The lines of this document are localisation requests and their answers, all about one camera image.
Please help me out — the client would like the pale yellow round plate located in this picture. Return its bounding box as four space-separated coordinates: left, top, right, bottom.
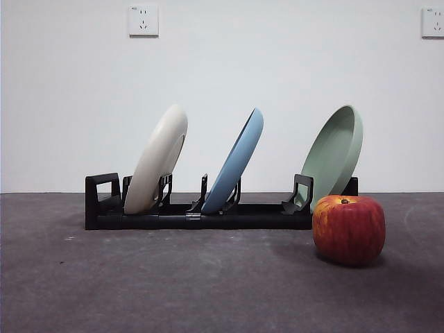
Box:
123 103 189 215

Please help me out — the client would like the red yellow apple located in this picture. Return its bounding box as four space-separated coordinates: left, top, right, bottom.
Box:
312 194 386 268

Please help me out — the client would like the blue round plate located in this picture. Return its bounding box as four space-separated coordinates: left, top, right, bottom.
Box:
200 107 264 215

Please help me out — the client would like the black plastic plate rack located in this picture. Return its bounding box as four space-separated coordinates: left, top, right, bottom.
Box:
85 172 359 231

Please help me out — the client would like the green round plate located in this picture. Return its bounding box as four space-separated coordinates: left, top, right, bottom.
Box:
299 105 364 213

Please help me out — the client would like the white wall socket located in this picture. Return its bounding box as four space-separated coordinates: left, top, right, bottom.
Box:
128 4 160 38
421 6 444 40

